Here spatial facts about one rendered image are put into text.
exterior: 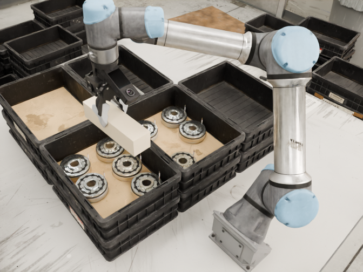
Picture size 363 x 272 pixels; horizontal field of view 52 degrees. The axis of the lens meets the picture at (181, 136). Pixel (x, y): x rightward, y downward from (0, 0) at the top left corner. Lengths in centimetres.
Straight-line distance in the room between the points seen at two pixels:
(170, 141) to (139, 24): 61
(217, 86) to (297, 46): 79
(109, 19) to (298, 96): 51
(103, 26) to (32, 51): 184
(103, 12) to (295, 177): 64
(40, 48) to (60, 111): 121
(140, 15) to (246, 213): 65
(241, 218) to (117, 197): 40
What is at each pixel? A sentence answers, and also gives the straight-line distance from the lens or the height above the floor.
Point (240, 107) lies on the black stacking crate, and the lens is 163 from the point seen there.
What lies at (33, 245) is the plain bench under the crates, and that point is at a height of 70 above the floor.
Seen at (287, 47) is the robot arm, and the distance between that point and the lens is 98.
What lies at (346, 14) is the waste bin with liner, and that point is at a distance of 349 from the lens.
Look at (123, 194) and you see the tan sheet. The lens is 127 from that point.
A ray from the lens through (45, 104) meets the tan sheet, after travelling 166.
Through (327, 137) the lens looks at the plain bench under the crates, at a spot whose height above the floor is 70.
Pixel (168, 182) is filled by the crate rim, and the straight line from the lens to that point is 116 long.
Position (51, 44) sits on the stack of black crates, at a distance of 280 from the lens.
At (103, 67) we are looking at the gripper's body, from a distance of 100.
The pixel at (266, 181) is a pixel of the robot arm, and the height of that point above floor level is 96.
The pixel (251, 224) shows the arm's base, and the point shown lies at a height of 86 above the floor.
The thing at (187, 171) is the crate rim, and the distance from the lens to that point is 120.
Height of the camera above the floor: 182
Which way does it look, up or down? 43 degrees down
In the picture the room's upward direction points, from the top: 3 degrees clockwise
